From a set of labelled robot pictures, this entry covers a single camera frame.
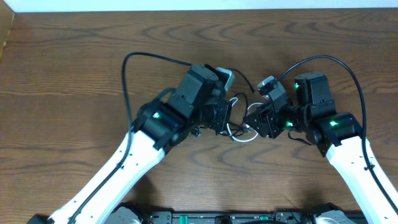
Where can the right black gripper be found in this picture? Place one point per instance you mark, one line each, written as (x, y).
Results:
(267, 119)

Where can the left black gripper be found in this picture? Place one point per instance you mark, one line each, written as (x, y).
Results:
(222, 115)

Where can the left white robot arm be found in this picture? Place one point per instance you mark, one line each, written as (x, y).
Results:
(160, 125)

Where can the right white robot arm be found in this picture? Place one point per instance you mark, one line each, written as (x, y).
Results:
(336, 135)

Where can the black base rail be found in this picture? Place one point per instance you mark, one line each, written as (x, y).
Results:
(326, 213)

